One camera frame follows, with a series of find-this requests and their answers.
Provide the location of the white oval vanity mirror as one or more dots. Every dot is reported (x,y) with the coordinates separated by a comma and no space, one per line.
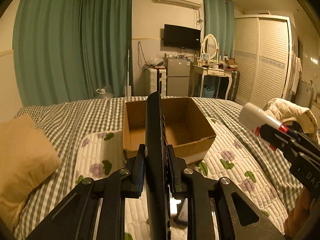
(209,46)

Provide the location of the narrow teal curtain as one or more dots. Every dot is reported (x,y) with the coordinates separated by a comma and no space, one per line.
(220,22)

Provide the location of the black tablet device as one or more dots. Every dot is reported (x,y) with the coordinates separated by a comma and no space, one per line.
(157,189)

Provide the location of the silver small refrigerator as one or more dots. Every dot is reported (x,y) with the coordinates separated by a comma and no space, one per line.
(178,71)

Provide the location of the white ribbed suitcase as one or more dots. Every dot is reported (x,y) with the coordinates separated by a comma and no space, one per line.
(152,77)

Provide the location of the white red-capped bottle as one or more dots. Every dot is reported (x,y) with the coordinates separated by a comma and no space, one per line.
(253,118)

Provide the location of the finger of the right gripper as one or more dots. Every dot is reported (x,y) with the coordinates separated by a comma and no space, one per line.
(285,139)

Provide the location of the white stick vacuum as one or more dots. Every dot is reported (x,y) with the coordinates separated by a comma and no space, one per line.
(128,90)

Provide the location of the cream puffy jacket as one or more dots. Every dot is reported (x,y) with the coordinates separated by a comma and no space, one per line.
(285,111)

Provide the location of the white louvered wardrobe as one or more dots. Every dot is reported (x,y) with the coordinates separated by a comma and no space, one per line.
(262,50)

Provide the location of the tan pillow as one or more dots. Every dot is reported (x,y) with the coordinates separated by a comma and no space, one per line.
(27,160)

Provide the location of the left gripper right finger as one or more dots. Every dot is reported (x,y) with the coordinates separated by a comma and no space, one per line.
(217,209)

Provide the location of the black wall television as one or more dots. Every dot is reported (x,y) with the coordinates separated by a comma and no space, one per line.
(181,37)

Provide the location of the grey checkered bed sheet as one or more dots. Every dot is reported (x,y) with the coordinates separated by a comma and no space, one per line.
(67,124)

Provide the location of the dark patterned suitcase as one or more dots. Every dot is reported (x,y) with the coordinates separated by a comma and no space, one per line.
(232,92)

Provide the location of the blue plastic basket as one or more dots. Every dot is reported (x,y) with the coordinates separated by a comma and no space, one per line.
(208,91)

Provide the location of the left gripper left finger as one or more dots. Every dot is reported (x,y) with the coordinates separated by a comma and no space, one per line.
(95,209)

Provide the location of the large teal curtain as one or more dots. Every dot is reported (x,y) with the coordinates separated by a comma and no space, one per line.
(64,50)

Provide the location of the person's right hand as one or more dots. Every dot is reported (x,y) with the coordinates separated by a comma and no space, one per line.
(299,214)

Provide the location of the brown cardboard box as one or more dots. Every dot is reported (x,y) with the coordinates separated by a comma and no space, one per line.
(187,129)

